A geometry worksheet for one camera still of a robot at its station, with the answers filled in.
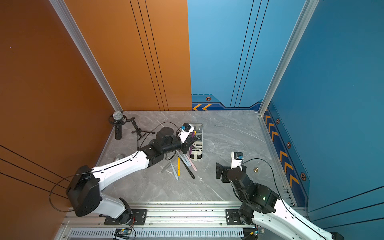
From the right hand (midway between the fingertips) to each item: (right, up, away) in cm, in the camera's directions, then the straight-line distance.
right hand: (223, 165), depth 73 cm
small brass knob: (+22, -6, +14) cm, 26 cm away
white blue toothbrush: (-27, -7, +16) cm, 32 cm away
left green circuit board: (-49, -33, -1) cm, 59 cm away
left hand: (-13, +14, +3) cm, 20 cm away
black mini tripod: (-52, +14, +27) cm, 60 cm away
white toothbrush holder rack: (-13, +5, +14) cm, 20 cm away
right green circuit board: (+15, -31, -4) cm, 34 cm away
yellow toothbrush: (-24, -6, +17) cm, 30 cm away
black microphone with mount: (-58, +23, +11) cm, 63 cm away
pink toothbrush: (-17, -4, +18) cm, 25 cm away
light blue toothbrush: (-21, -1, +20) cm, 29 cm away
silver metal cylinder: (-61, 0, +18) cm, 64 cm away
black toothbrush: (-16, -10, +14) cm, 23 cm away
